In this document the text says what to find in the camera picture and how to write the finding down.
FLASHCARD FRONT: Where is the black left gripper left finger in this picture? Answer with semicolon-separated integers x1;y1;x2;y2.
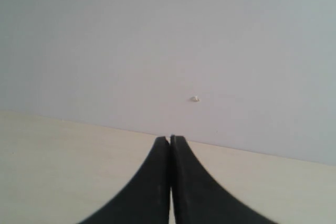
81;136;171;224

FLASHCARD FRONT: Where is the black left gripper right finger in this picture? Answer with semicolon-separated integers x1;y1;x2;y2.
170;135;274;223

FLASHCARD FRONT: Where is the white wall plug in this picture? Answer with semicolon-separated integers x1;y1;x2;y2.
190;95;201;103

